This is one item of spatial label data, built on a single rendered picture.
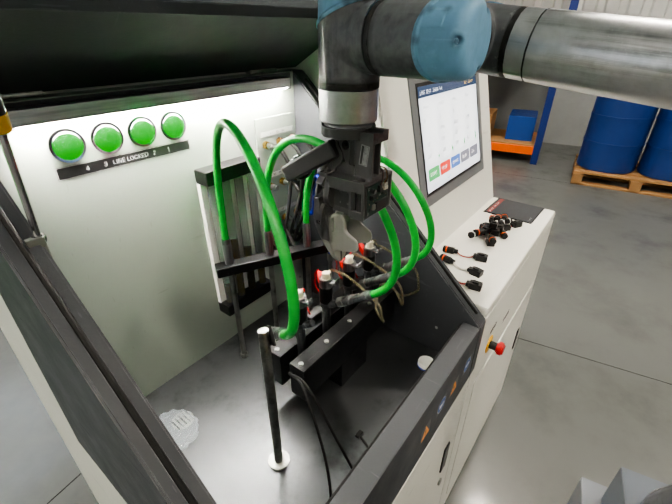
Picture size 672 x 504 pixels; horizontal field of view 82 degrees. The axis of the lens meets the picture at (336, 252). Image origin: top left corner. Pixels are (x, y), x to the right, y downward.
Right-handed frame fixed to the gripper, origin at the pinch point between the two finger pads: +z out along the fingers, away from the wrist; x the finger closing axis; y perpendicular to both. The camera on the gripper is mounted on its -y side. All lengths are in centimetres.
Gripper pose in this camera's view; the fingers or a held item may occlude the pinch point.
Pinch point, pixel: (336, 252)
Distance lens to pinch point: 61.6
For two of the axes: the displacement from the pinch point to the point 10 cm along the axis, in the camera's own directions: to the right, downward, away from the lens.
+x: 6.1, -3.9, 6.9
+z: 0.0, 8.7, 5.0
